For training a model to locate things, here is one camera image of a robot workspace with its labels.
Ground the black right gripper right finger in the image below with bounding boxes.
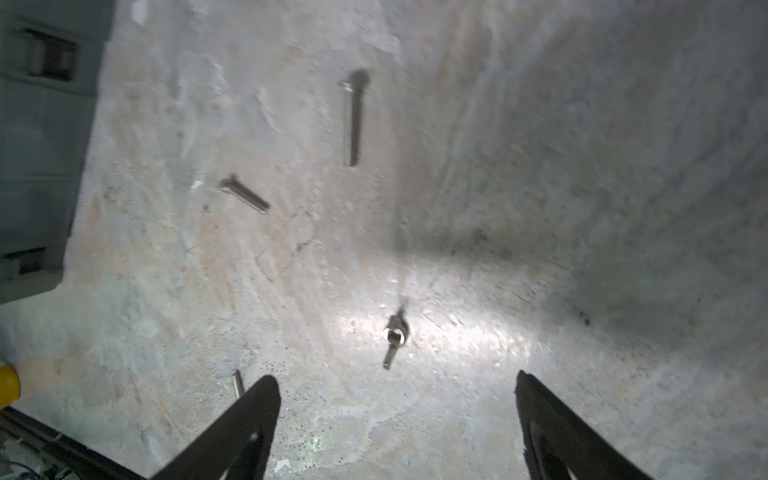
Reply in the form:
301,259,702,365
515,370,649,479

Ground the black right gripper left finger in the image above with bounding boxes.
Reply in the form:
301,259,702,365
154,375,281,479

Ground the silver screw pair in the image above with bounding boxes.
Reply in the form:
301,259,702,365
232,370,245,399

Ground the blue lid fruit cup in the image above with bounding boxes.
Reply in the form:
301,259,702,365
0,361,21,409

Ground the silver long screw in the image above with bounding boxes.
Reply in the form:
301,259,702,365
219,175,270,215

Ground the silver screw with round head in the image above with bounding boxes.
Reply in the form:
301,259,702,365
339,69,370,167

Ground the grey compartment organizer box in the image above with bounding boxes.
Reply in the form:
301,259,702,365
1,1,116,303

